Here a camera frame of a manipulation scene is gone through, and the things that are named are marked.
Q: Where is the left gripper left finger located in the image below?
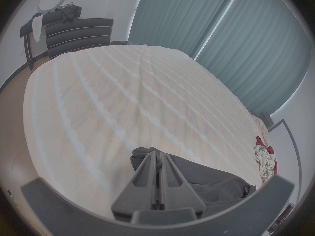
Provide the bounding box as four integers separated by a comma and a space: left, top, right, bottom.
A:
111, 151, 157, 222

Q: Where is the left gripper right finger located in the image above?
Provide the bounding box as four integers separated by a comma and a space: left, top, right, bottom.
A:
159, 153, 206, 218

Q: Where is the black T-shirt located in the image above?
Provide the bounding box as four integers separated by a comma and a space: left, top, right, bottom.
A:
130, 147, 257, 217

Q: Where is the bed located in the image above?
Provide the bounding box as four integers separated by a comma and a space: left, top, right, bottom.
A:
23, 44, 302, 220

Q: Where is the white printed pyjama top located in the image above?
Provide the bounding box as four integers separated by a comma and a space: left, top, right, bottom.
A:
255, 145, 276, 185

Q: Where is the dark red garment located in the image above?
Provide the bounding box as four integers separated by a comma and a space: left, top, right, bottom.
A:
255, 136, 278, 175

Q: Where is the cream pillow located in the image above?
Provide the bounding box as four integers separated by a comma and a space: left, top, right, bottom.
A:
253, 116, 269, 132

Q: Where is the grey bedside table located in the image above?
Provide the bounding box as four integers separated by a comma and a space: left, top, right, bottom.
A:
250, 111, 273, 127

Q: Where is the blue-green curtain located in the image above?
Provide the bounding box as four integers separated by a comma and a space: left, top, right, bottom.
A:
194, 0, 313, 117
128, 0, 240, 59

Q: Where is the dark grey chest of drawers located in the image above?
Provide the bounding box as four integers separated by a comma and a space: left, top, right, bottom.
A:
20, 8, 114, 71

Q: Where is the white cloth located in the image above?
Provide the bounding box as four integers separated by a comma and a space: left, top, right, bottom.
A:
32, 17, 43, 43

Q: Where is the dark grey garment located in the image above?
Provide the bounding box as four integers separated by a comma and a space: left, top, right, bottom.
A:
55, 5, 82, 23

